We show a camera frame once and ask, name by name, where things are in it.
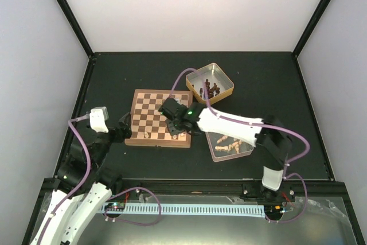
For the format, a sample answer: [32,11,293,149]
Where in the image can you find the wooden chess board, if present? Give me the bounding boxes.
[125,89,191,148]

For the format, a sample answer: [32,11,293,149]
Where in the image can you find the gold tin box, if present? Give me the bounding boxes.
[186,63,235,104]

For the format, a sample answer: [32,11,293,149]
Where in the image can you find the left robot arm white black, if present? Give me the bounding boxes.
[31,107,132,244]

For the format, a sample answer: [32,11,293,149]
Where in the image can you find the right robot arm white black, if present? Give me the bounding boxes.
[158,98,292,201]

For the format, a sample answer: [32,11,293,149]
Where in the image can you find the pile of dark chess pieces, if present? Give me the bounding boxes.
[199,79,220,99]

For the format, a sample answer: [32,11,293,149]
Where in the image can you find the small circuit board left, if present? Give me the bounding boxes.
[104,202,125,211]

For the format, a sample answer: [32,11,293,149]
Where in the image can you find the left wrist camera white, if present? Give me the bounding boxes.
[89,107,109,133]

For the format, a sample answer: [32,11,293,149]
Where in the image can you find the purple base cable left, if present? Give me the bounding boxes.
[103,186,163,225]

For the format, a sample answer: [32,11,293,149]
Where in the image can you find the white slotted cable duct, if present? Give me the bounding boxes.
[97,203,265,218]

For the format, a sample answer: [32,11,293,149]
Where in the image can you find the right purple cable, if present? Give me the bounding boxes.
[169,68,311,225]

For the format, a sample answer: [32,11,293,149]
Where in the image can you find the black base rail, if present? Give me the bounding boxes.
[122,180,296,200]

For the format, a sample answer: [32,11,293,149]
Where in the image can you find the left black frame post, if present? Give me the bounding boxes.
[56,0,93,58]

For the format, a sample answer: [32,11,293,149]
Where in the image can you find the black frame post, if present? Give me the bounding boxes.
[292,0,331,58]
[56,0,93,58]

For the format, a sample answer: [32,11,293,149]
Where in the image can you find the right black frame post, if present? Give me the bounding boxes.
[292,0,331,58]

